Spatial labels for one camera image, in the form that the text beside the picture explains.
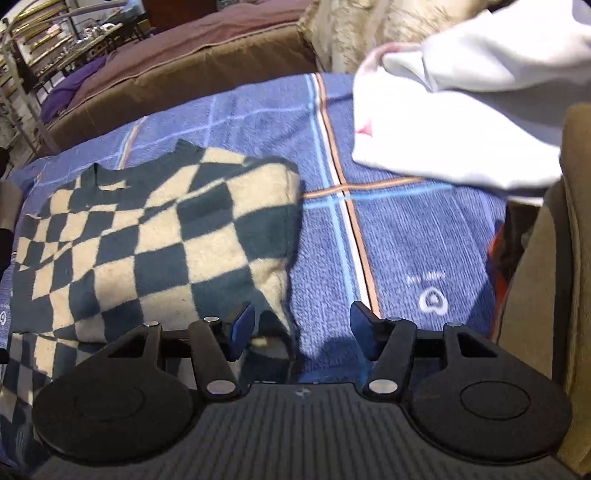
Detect purple cloth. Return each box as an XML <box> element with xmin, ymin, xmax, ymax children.
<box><xmin>39</xmin><ymin>55</ymin><xmax>110</xmax><ymax>123</ymax></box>

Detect maroon bed cover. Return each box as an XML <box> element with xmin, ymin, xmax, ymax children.
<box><xmin>69</xmin><ymin>0</ymin><xmax>319</xmax><ymax>109</ymax></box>

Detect wall shelves with small goods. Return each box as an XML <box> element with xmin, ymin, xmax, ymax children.
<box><xmin>0</xmin><ymin>0</ymin><xmax>139</xmax><ymax>93</ymax></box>

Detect pile of black clothes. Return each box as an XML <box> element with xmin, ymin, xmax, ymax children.
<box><xmin>0</xmin><ymin>147</ymin><xmax>14</xmax><ymax>365</ymax></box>

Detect teal and cream checkered sweater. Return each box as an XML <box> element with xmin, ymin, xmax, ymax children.
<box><xmin>0</xmin><ymin>138</ymin><xmax>304</xmax><ymax>464</ymax></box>

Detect tan cushion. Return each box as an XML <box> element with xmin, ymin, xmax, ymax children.
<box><xmin>496</xmin><ymin>102</ymin><xmax>591</xmax><ymax>464</ymax></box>

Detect brown bed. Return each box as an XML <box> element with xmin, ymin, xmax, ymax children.
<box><xmin>41</xmin><ymin>0</ymin><xmax>326</xmax><ymax>155</ymax></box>

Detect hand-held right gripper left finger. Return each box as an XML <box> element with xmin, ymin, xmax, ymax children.
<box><xmin>95</xmin><ymin>301</ymin><xmax>257</xmax><ymax>402</ymax></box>

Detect white garment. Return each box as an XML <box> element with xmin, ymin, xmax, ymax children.
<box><xmin>351</xmin><ymin>0</ymin><xmax>591</xmax><ymax>207</ymax></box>

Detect blue plaid bed sheet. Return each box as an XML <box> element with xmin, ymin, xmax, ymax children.
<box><xmin>0</xmin><ymin>71</ymin><xmax>511</xmax><ymax>384</ymax></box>

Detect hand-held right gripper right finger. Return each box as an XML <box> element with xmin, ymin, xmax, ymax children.
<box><xmin>349</xmin><ymin>301</ymin><xmax>500</xmax><ymax>402</ymax></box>

